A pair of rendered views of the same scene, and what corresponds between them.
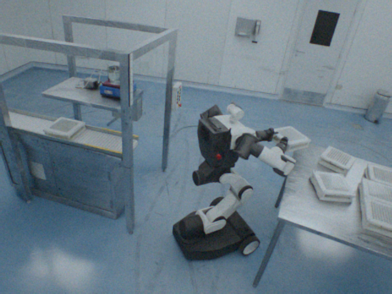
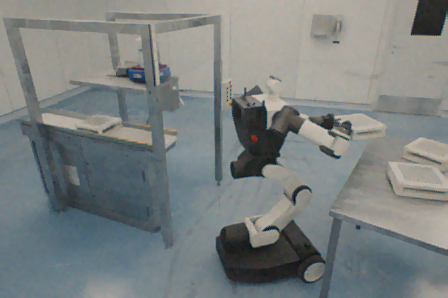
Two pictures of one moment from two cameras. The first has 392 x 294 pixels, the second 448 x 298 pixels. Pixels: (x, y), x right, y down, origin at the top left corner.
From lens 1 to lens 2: 0.49 m
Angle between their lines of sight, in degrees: 14
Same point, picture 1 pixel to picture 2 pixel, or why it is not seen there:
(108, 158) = (140, 152)
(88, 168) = (122, 168)
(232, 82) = (311, 93)
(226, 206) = (279, 213)
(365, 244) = not seen: outside the picture
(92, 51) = (113, 26)
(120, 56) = (140, 27)
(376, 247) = not seen: outside the picture
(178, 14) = (244, 19)
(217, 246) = (267, 264)
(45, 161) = (78, 163)
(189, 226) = (231, 234)
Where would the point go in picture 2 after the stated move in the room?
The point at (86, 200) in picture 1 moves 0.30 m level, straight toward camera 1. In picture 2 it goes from (121, 209) to (120, 233)
